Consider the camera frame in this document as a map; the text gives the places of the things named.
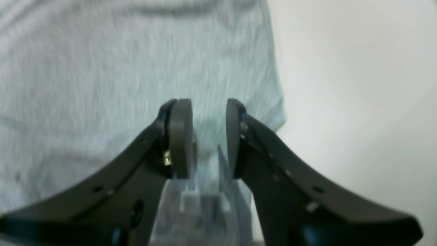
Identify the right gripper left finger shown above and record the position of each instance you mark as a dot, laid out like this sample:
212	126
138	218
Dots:
116	206

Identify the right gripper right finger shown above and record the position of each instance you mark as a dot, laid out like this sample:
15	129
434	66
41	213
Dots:
298	206

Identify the grey T-shirt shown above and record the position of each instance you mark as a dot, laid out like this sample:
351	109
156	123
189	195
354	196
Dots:
81	79

